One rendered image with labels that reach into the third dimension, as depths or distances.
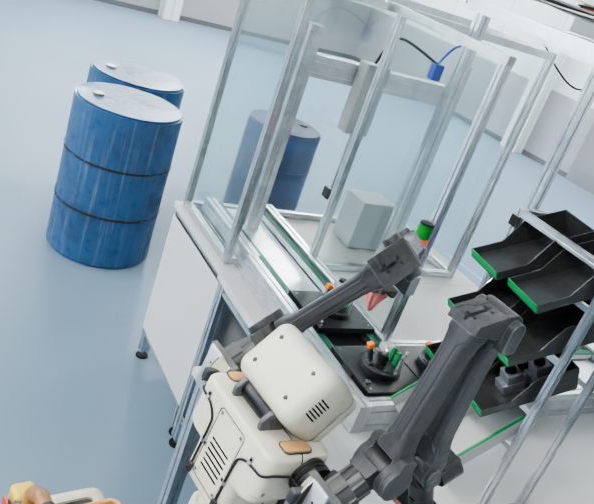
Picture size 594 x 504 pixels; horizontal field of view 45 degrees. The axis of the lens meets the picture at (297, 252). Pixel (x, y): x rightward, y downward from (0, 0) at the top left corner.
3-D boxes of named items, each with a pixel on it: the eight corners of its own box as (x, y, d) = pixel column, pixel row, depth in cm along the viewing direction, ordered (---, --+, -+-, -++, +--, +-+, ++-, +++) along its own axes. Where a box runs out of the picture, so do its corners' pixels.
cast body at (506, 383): (502, 396, 189) (504, 376, 185) (494, 385, 193) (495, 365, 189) (531, 387, 191) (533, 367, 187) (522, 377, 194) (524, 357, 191)
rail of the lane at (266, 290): (349, 433, 215) (362, 405, 211) (240, 277, 282) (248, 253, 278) (364, 432, 218) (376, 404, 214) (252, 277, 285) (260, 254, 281)
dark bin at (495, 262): (495, 280, 182) (496, 256, 179) (471, 255, 193) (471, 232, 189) (592, 255, 188) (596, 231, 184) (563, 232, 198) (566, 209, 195)
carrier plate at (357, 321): (317, 333, 244) (319, 327, 243) (287, 294, 262) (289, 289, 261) (373, 333, 257) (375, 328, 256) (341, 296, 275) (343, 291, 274)
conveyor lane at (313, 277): (357, 421, 222) (369, 395, 218) (253, 277, 286) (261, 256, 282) (427, 416, 237) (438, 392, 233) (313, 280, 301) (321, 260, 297)
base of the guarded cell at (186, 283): (170, 438, 316) (223, 272, 282) (133, 351, 363) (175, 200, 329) (411, 420, 389) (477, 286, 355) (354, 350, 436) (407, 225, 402)
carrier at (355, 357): (366, 398, 218) (381, 365, 213) (329, 350, 237) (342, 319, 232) (426, 395, 231) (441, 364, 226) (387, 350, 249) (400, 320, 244)
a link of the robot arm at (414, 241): (377, 244, 160) (403, 285, 159) (398, 230, 159) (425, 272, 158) (393, 233, 202) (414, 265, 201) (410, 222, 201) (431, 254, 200)
